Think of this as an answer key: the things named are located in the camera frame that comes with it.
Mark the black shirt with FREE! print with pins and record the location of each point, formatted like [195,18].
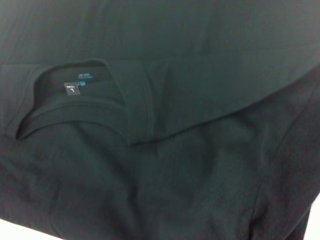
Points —
[160,125]

